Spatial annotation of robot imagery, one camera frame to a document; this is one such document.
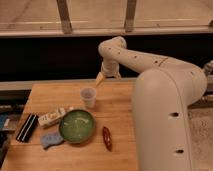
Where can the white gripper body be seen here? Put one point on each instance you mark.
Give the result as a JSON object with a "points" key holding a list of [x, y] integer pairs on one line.
{"points": [[110, 69]]}

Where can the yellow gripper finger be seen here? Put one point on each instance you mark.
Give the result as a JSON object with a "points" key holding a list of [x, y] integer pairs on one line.
{"points": [[117, 76], [99, 79]]}

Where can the white plastic bottle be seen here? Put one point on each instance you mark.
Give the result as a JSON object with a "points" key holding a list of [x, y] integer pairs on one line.
{"points": [[54, 117]]}

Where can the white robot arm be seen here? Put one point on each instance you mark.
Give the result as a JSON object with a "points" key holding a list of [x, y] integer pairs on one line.
{"points": [[162, 93]]}

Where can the green ceramic bowl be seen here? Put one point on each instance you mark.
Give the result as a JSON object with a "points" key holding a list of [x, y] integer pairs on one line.
{"points": [[77, 126]]}

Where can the translucent plastic cup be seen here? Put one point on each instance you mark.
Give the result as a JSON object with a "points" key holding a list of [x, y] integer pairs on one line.
{"points": [[88, 96]]}

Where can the red-brown oblong object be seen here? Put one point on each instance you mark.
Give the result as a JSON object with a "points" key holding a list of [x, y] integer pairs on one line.
{"points": [[107, 138]]}

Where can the black striped box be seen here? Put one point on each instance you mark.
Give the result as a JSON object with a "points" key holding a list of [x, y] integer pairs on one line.
{"points": [[27, 128]]}

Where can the right window frame post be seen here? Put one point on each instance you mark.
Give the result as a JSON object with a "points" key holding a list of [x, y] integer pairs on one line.
{"points": [[130, 15]]}

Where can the window frame post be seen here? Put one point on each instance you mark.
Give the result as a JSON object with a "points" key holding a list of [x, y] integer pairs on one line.
{"points": [[64, 16], [130, 15]]}

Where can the left window frame post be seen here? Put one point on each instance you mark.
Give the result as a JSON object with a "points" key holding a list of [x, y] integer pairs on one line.
{"points": [[64, 16]]}

